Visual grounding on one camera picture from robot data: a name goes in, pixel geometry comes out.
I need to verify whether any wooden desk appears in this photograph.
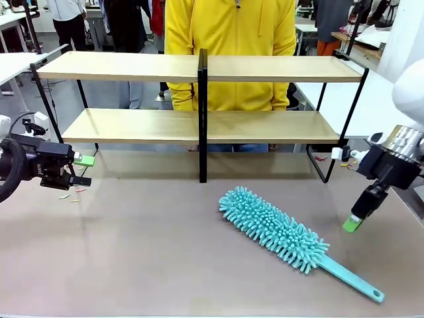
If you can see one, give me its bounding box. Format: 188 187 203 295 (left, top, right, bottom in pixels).
330 30 386 71

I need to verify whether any two-tier wooden shelf rack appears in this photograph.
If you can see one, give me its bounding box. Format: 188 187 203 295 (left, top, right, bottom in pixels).
29 48 204 184

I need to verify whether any person's right forearm yellow sleeve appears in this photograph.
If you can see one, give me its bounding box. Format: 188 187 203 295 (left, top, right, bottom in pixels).
168 59 195 111

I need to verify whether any white table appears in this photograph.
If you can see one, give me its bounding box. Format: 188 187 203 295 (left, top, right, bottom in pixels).
0 9 38 54
293 70 380 140
0 42 70 112

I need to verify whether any person with orange trousers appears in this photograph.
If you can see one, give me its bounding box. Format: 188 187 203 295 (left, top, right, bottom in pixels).
312 0 356 56

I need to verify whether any teal chenille duster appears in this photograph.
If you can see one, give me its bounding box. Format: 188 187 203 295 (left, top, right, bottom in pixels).
217 185 386 304

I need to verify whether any person in white shirt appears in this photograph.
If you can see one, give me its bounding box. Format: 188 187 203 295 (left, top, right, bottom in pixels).
45 0 89 54

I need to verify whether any light wooden shelf board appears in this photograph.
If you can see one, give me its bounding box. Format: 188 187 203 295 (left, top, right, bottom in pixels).
207 55 364 83
62 108 199 145
36 50 199 83
207 110 342 145

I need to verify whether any black stand pole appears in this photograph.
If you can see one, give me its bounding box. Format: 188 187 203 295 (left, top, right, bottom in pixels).
344 0 366 58
19 0 44 56

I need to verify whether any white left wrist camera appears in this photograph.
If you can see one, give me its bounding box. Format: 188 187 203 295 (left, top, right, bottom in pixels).
21 111 52 138

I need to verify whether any person in yellow hoodie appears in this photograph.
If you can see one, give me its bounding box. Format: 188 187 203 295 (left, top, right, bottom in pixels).
164 0 297 153

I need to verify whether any person in dark clothes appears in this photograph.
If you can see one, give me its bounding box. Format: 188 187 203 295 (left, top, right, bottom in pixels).
103 0 149 54

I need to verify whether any black metal shelf frame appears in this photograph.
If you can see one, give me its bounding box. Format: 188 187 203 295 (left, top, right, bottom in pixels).
202 48 370 185

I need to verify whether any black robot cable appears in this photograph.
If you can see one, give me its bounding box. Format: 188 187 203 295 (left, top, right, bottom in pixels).
0 137 28 203

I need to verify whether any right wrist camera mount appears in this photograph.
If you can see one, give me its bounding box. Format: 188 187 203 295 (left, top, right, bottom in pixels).
331 131 385 164

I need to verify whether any person in red top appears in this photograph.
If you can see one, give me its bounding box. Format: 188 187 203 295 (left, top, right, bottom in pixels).
148 0 166 38

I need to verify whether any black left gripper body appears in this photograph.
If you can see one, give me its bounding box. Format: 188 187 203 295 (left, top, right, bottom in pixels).
34 141 76 191

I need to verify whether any person's left forearm yellow sleeve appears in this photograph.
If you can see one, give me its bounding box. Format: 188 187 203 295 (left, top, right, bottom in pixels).
270 56 297 112

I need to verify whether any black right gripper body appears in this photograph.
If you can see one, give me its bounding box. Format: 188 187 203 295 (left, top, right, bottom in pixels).
357 144 424 191

